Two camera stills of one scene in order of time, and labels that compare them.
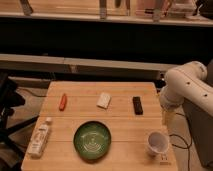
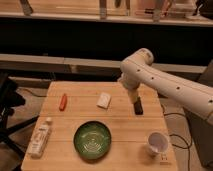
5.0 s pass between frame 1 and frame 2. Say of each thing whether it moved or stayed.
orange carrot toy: stayed
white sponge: stayed
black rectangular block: stayed
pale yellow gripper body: moved
